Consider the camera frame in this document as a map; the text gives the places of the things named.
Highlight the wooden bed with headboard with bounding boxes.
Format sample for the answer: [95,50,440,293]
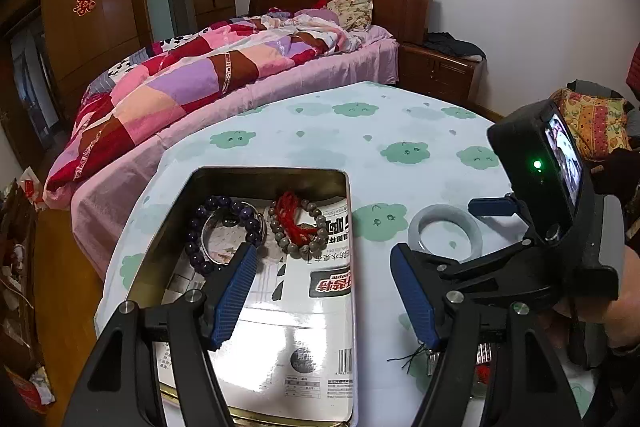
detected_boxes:
[64,0,433,277]

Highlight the cloud print tablecloth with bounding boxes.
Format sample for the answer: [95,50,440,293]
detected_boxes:
[96,82,510,426]

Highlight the wicker chair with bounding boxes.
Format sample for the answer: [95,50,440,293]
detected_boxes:
[550,79,639,168]

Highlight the dark purple bead bracelet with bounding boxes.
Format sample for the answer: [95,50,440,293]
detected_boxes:
[184,195,266,275]

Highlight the yellow orange floral cushion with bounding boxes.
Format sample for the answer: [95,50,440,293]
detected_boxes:
[551,88,631,162]

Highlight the pink metal tin box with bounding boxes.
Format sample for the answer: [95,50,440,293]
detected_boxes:
[128,167,357,426]

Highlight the person's right hand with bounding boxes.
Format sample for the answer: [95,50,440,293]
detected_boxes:
[538,246,640,355]

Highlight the grey bead bracelet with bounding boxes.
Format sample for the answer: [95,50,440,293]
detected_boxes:
[267,198,331,260]

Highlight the red double happiness sticker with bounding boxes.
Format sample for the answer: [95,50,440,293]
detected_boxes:
[73,0,96,17]

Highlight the dark clothes on nightstand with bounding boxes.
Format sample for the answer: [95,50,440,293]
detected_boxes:
[423,31,486,62]

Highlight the red string knot charm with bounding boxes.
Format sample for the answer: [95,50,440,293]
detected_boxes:
[273,191,318,248]

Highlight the black camera with screen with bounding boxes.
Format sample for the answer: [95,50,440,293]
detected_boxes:
[487,98,596,244]

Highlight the white paper in tin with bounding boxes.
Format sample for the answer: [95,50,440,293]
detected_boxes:
[154,200,355,415]

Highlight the patchwork pink quilt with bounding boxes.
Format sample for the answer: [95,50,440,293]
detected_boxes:
[42,13,366,209]

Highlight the floral pillow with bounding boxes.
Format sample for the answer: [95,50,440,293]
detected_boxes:
[326,0,373,31]

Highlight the pale jade bangle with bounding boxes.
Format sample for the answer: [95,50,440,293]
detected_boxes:
[408,204,483,262]

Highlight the wooden nightstand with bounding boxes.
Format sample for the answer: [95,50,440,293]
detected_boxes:
[398,43,486,107]

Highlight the silver stretch watch band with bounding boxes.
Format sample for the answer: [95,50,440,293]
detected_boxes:
[426,343,492,381]

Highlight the silver bangle in tin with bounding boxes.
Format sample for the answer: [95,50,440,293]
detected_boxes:
[200,200,266,265]

